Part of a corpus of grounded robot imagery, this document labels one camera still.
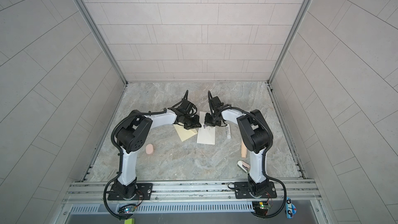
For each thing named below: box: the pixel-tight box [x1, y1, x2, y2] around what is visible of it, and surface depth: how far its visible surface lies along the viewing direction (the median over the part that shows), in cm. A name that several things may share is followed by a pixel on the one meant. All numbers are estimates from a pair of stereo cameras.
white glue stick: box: [225, 123, 232, 139], surface depth 91 cm
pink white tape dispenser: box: [236, 160, 251, 174], surface depth 79 cm
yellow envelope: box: [173, 123, 198, 142], surface depth 91 cm
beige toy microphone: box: [240, 140, 248, 159], surface depth 84 cm
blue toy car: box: [285, 197, 297, 219], surface depth 68 cm
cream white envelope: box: [196, 111, 216, 145], surface depth 91 cm
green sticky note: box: [124, 217, 135, 224], surface depth 63 cm
